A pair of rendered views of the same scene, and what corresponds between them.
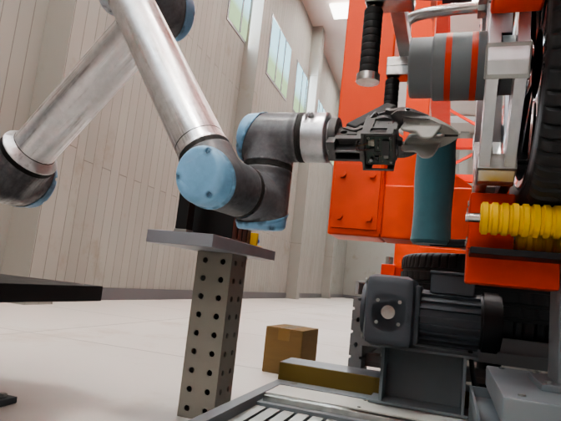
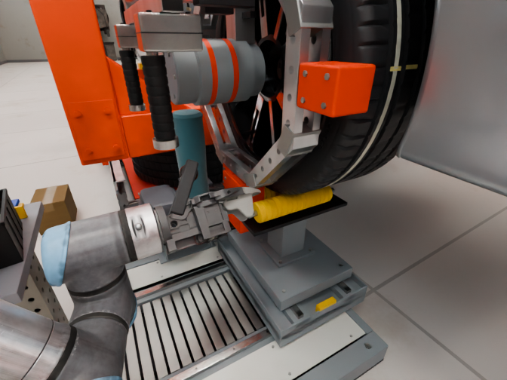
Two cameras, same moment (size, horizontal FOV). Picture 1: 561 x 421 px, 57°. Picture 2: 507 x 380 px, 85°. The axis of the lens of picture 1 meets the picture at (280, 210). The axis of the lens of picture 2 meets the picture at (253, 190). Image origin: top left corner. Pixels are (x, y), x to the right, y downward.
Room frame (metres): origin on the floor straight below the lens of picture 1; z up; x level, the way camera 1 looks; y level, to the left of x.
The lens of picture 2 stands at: (0.49, 0.10, 0.91)
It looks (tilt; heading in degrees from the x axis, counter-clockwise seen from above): 28 degrees down; 313
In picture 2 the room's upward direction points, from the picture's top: straight up
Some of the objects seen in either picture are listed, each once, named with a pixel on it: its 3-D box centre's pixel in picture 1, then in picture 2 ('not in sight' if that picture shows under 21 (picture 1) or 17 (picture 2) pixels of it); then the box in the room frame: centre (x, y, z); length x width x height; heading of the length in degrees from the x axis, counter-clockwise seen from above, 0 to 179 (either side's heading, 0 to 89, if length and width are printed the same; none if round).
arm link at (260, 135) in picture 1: (274, 139); (90, 247); (0.92, 0.03, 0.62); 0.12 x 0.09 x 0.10; 71
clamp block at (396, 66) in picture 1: (405, 68); (136, 35); (1.24, -0.28, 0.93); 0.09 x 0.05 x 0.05; 71
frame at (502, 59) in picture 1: (497, 65); (241, 71); (1.01, -0.42, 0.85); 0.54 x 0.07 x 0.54; 161
